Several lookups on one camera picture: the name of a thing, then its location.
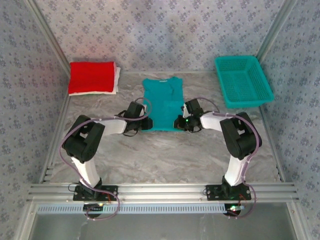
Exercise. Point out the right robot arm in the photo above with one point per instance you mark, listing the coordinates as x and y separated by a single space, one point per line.
210 121

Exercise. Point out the aluminium mounting rail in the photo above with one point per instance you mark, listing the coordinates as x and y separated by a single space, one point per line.
162 191

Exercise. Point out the teal printed t-shirt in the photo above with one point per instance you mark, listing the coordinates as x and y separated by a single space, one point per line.
160 105

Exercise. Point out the white folded t-shirt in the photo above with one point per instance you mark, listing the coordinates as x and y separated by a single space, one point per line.
117 80

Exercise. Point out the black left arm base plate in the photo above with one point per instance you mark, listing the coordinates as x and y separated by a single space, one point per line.
110 193

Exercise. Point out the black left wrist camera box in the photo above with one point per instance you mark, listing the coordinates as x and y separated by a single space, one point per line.
133 109

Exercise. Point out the aluminium frame post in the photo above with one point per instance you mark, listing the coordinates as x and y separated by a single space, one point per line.
47 37
275 27

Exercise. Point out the red folded t-shirt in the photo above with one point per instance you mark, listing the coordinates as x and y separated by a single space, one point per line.
92 77

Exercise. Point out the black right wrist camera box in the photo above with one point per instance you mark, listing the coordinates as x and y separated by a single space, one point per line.
193 106

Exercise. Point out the teal plastic mesh basket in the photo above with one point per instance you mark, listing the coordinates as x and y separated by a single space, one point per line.
240 82

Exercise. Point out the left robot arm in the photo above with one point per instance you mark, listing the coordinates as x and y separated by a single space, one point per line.
112 126

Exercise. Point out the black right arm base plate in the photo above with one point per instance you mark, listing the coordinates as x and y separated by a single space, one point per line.
212 192

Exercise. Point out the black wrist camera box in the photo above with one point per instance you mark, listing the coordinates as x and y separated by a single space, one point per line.
193 106
133 109

